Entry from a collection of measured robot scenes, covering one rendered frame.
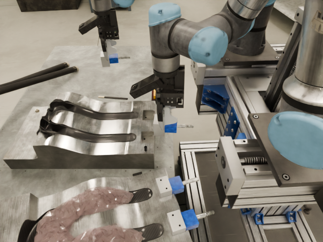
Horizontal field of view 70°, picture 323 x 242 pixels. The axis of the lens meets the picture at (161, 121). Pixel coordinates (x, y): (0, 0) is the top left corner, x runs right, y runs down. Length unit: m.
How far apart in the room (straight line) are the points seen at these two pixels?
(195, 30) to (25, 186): 0.71
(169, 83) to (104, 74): 0.66
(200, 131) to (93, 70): 1.10
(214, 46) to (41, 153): 0.62
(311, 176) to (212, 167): 1.00
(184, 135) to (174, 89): 1.34
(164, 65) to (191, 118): 1.55
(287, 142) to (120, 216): 0.45
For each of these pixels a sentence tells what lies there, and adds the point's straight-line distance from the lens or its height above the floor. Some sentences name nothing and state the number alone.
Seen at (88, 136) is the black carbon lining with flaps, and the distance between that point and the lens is 0.83.
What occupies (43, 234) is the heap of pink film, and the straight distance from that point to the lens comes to 0.69.
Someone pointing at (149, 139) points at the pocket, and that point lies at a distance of 0.81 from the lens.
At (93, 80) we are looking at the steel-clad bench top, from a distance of 1.23.
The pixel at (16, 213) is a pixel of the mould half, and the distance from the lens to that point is 0.72.
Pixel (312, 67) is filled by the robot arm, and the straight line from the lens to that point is 0.38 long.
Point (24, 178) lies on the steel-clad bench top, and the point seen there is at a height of 0.80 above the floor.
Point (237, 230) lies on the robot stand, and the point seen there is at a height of 0.21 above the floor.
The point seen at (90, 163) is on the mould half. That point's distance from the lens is 0.82.
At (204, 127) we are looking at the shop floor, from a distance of 2.06.
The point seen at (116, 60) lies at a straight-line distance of 1.10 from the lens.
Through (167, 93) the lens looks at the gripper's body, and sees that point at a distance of 0.64.
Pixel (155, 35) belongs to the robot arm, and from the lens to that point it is 0.56.
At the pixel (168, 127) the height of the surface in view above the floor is 0.94.
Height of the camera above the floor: 1.49
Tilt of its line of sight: 46 degrees down
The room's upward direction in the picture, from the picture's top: straight up
